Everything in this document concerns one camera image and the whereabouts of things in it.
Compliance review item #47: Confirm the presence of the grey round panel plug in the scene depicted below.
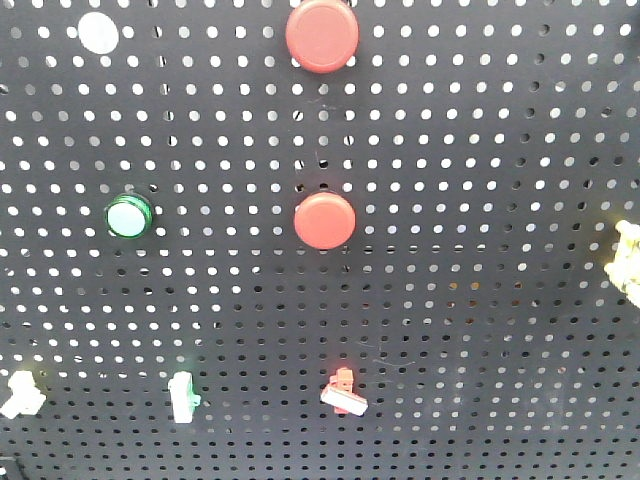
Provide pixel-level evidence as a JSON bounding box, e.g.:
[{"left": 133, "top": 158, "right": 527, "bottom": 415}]
[{"left": 77, "top": 12, "right": 119, "bottom": 55}]

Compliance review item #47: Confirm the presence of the green base white knob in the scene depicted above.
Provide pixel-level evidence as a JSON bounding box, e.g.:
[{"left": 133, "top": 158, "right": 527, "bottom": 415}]
[{"left": 168, "top": 371, "right": 201, "bottom": 424}]

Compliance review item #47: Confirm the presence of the lower red round button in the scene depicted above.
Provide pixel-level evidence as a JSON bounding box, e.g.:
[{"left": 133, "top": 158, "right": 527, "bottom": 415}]
[{"left": 294, "top": 192, "right": 356, "bottom": 250}]

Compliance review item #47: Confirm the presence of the black perforated pegboard panel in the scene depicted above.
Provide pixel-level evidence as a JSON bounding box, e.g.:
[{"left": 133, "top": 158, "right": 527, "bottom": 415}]
[{"left": 1, "top": 1, "right": 639, "bottom": 479}]

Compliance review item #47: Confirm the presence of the yellow toggle switch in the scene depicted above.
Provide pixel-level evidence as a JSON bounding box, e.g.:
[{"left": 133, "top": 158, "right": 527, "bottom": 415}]
[{"left": 604, "top": 220, "right": 639, "bottom": 307}]

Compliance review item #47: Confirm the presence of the red base white knob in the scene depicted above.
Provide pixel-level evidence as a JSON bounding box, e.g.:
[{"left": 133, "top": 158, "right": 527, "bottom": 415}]
[{"left": 320, "top": 367, "right": 368, "bottom": 416}]

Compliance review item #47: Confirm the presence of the yellow base white knob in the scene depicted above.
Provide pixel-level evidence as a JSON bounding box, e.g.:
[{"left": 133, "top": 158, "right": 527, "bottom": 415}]
[{"left": 1, "top": 370, "right": 47, "bottom": 419}]

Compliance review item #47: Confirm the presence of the red round button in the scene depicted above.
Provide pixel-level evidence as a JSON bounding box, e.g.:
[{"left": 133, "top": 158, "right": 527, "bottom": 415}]
[
  {"left": 294, "top": 192, "right": 356, "bottom": 250},
  {"left": 285, "top": 0, "right": 360, "bottom": 74}
]

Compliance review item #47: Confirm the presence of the green round push button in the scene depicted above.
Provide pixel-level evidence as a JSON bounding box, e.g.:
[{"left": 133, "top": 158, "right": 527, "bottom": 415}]
[{"left": 104, "top": 193, "right": 153, "bottom": 239}]

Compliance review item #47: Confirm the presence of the upper red round button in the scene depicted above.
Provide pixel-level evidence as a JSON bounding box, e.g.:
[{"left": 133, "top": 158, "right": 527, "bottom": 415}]
[{"left": 285, "top": 0, "right": 360, "bottom": 74}]

